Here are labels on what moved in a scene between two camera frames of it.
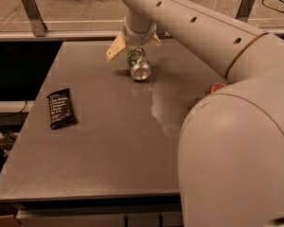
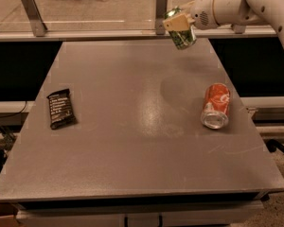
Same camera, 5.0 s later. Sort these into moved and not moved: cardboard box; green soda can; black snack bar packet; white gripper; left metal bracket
Moved: green soda can; white gripper
Not moved: black snack bar packet; left metal bracket; cardboard box
